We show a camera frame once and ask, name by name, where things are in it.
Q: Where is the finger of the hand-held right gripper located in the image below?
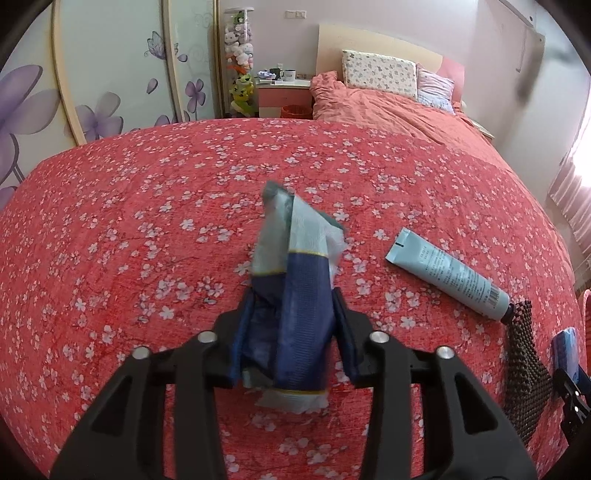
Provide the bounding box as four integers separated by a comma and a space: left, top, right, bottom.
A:
551, 327, 591, 439

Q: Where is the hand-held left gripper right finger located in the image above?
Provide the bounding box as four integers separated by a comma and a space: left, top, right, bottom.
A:
332, 286, 539, 480

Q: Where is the light blue cream tube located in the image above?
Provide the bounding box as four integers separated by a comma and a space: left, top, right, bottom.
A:
385, 227, 515, 322

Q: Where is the red floral blanket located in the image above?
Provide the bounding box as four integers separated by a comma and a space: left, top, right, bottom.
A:
0, 116, 585, 480

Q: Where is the pink and white nightstand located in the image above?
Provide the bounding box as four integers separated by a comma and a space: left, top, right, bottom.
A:
256, 78, 313, 119

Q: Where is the black mesh cloth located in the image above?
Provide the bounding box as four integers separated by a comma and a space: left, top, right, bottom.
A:
501, 299, 555, 445

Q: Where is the blue plastic packet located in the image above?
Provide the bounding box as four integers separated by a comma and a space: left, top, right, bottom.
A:
231, 180, 348, 415

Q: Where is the beige bed headboard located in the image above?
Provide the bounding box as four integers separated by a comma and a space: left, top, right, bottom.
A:
316, 23, 465, 103

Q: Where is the pink curtain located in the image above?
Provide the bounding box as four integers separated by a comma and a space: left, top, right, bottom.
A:
547, 152, 591, 274

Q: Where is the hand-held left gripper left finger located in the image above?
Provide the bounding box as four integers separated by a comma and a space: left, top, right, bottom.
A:
51, 293, 259, 480

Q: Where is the white floral pillow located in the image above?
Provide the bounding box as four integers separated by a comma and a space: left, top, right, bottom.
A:
342, 50, 419, 98

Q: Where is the orange plastic slatted basket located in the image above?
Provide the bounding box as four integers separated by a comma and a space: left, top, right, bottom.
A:
579, 288, 591, 352

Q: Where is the pink duvet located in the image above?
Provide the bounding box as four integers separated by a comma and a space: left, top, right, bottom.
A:
310, 71, 514, 172

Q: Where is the purple striped pillow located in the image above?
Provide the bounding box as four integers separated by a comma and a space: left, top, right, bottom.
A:
416, 67, 456, 112

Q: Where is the clear tube of plush toys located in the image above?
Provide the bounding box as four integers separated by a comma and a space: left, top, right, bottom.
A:
222, 7, 259, 119

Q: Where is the wooden bedside table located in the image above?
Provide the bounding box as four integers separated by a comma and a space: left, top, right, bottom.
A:
468, 117, 496, 140

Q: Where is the sliding wardrobe with purple flowers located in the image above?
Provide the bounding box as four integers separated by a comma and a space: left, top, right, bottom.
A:
0, 0, 223, 204

